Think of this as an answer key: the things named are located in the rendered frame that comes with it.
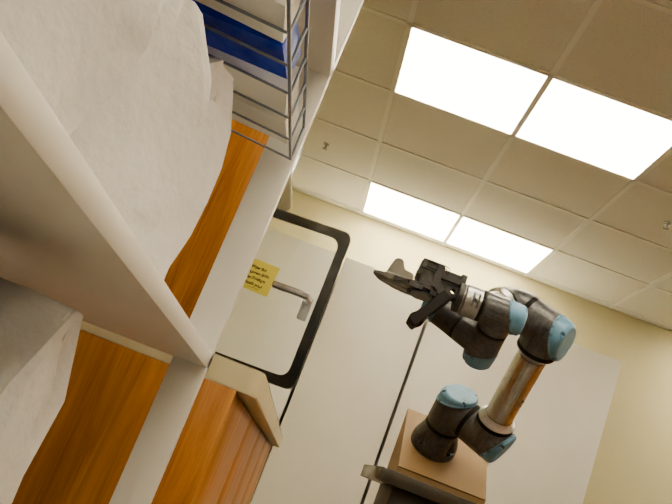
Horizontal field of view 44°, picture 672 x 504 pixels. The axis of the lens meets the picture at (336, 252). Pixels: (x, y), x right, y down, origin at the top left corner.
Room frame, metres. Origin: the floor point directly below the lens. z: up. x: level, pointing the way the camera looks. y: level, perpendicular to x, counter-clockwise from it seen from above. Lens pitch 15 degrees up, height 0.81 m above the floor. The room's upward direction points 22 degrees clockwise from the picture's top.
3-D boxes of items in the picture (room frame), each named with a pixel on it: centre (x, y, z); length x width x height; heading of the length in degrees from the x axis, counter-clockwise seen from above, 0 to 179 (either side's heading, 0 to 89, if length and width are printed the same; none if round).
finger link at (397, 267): (1.83, -0.14, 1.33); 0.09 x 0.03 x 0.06; 87
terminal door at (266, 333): (1.91, 0.13, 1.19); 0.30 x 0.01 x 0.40; 81
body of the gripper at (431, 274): (1.84, -0.25, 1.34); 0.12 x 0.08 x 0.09; 87
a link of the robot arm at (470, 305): (1.84, -0.33, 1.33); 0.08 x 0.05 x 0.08; 177
